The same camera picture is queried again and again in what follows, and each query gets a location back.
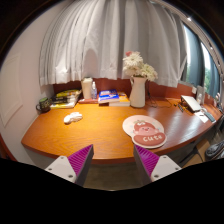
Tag dark green mug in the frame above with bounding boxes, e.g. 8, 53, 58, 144
36, 97, 50, 113

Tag red flat case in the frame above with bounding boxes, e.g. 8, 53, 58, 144
78, 99, 98, 104

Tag pink cartoon mouse pad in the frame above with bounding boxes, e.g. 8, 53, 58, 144
122, 115, 167, 149

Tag white and pink flowers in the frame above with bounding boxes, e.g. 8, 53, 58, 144
123, 51, 158, 81

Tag white cylindrical container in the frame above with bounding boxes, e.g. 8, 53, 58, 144
81, 77, 93, 99

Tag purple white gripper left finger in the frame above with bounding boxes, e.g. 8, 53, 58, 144
46, 145, 94, 186

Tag white computer mouse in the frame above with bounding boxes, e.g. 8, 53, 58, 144
64, 112, 83, 124

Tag white ceramic vase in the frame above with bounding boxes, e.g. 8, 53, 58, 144
129, 77, 146, 108

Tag black cable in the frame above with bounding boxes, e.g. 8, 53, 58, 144
145, 87, 178, 109

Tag stack of dark books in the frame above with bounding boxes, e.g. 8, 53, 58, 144
50, 89, 82, 109

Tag blue white book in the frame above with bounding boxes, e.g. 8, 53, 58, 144
98, 89, 119, 104

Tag white paper sheet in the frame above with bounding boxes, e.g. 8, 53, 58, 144
194, 112, 209, 123

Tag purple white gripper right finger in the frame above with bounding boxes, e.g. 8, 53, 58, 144
133, 145, 181, 185

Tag grey office chair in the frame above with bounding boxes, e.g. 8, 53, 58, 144
205, 140, 224, 161

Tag black remote control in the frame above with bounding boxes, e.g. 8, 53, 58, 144
204, 112, 216, 122

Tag orange yellow book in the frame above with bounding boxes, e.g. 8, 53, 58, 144
109, 92, 130, 106

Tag silver laptop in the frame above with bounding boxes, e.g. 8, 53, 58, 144
181, 95, 201, 112

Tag small clear bottle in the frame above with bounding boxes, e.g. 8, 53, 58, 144
91, 81, 97, 99

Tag white curtain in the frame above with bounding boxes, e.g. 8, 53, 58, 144
39, 0, 187, 87

